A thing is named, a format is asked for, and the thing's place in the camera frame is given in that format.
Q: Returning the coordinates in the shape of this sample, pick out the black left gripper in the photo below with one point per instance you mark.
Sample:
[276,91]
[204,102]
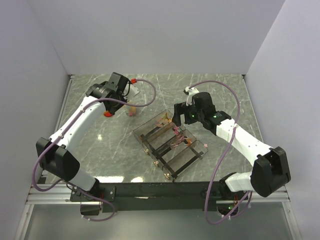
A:
[113,110]

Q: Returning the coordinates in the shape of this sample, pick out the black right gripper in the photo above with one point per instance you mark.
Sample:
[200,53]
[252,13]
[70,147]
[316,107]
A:
[182,108]

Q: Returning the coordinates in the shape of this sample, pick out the clear candy drawer box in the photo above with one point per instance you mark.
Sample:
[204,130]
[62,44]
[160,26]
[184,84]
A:
[173,149]

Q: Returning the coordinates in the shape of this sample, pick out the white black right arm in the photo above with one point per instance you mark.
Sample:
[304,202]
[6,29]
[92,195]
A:
[270,168]

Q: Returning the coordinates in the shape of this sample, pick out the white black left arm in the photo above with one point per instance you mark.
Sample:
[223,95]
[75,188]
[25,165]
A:
[56,153]

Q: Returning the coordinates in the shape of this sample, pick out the red jar lid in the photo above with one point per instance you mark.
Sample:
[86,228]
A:
[108,114]

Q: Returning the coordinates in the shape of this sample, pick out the black base beam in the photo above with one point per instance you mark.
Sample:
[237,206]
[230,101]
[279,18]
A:
[147,196]

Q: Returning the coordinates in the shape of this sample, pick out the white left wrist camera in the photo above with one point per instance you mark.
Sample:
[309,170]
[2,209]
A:
[131,90]

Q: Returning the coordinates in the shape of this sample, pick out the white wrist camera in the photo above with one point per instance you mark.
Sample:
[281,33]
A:
[190,92]
[131,90]

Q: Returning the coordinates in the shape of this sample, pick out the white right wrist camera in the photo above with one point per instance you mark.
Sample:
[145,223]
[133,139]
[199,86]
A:
[190,92]

